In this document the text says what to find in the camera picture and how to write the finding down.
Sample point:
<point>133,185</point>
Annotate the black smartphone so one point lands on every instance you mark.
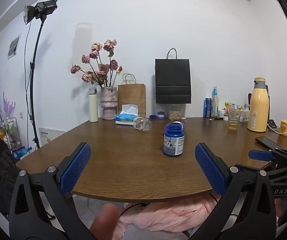
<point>271,142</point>

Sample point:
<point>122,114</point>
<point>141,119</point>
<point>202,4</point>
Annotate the blue drink can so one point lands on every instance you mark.
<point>207,108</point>

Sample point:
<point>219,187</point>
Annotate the white small box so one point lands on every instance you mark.
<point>244,113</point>

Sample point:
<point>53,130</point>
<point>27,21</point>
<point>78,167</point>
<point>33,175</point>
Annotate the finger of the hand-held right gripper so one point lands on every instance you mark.
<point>259,154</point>

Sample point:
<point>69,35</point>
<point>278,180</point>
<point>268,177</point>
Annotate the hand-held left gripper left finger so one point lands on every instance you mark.
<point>76,168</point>

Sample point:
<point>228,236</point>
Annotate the purple plastic hanger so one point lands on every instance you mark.
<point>9,107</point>

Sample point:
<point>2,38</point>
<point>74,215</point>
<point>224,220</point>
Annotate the black paper bag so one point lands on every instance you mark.
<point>173,81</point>

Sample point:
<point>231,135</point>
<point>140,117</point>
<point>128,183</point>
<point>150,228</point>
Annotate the pink cloth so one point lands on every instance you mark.
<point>168,217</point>

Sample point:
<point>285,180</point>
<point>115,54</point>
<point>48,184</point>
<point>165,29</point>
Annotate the small purple jar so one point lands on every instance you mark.
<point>161,115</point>

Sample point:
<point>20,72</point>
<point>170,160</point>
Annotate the yellow thermos jug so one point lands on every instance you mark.
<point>258,107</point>

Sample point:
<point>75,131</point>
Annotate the dried pink roses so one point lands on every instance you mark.
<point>101,67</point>

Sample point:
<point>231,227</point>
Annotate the glass with yellow liquid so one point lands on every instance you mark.
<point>233,120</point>

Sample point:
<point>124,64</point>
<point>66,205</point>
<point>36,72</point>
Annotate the black studio light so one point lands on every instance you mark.
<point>39,10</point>

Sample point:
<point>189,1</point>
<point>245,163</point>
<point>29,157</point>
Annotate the brown paper bag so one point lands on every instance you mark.
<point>132,97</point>

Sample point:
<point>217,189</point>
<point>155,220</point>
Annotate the blue tissue pack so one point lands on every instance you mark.
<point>128,117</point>

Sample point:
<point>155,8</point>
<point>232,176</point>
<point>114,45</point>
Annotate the white wall socket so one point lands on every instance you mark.
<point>21,115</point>

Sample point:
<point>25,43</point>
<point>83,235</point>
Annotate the white thermos bottle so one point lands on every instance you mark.
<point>93,105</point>

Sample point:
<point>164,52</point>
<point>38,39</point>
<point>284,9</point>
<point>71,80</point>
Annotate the clear jar of oats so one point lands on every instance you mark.
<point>176,112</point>

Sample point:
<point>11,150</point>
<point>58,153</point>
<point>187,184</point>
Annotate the black light stand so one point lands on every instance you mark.
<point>34,85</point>

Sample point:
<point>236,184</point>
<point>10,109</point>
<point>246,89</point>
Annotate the wall poster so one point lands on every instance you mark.
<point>14,46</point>

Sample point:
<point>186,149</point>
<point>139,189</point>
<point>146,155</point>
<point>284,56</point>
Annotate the snack packets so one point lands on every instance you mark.
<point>231,105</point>

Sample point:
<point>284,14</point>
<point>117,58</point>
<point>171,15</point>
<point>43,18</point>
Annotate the clear glass bottle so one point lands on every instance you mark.
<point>215,103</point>

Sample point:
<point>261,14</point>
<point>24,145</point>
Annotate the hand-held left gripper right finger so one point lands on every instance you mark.
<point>210,170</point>

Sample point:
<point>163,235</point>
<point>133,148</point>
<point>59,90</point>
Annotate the pink marbled vase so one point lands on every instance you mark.
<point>109,103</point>

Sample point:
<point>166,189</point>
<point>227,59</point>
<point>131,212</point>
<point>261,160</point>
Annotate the person's left hand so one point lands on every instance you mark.
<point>105,220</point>

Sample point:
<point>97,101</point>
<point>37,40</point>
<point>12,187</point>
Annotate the blue pill bottle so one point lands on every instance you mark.
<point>174,140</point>

